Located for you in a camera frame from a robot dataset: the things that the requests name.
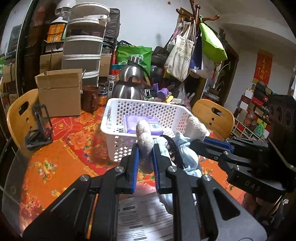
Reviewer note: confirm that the white blue hanging bag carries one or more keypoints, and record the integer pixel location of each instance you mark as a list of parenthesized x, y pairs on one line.
[(200, 64)]

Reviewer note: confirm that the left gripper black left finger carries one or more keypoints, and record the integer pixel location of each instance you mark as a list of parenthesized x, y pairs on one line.
[(88, 208)]

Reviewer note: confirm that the red wall scroll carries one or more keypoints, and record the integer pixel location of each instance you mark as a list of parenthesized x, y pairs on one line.
[(263, 67)]

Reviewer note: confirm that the white perforated plastic basket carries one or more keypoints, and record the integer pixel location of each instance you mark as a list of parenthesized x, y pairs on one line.
[(121, 116)]

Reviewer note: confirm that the shelf of colourful boxes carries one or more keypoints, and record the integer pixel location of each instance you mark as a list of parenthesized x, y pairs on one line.
[(251, 115)]

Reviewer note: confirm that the printed paper sheet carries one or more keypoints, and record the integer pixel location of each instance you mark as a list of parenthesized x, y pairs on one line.
[(144, 218)]

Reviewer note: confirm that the lime green hanging bag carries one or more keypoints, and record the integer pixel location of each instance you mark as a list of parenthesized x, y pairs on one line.
[(212, 46)]

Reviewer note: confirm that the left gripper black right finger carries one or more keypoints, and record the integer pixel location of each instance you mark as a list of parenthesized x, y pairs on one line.
[(202, 208)]

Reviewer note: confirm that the orange jam jar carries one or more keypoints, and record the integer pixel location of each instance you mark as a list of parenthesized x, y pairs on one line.
[(102, 97)]

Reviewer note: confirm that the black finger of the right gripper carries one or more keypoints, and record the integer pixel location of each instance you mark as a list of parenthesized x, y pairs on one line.
[(238, 142), (213, 149)]

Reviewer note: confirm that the right wooden chair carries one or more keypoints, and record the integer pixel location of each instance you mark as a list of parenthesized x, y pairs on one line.
[(217, 118)]

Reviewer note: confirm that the purple plastic cup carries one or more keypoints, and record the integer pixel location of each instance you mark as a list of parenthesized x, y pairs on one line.
[(163, 94)]

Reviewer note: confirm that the stainless steel kettle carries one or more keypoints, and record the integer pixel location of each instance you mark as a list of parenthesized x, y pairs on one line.
[(133, 71), (129, 90)]

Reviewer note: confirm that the brown cardboard box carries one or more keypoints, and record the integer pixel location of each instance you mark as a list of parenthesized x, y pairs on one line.
[(60, 91)]

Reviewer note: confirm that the green shopping bag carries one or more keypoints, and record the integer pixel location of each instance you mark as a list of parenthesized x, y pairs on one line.
[(125, 50)]

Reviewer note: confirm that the wooden chair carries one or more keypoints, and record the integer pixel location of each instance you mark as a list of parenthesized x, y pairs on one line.
[(217, 118), (20, 117)]

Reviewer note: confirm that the wooden coat rack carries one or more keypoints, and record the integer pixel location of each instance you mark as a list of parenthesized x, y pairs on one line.
[(193, 17)]

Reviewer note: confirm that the beige canvas tote bag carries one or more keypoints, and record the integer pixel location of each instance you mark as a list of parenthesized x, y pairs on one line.
[(177, 63)]

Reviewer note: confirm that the left wooden chair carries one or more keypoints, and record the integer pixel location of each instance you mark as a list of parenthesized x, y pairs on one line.
[(20, 117)]

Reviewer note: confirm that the upper stainless steel kettle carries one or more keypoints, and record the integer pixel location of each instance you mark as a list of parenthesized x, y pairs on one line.
[(133, 71)]

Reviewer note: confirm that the brown ceramic mug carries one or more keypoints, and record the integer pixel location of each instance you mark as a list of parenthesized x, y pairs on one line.
[(89, 99)]

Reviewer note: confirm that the lower stainless steel kettle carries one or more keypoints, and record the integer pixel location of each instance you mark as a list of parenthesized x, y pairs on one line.
[(129, 90)]

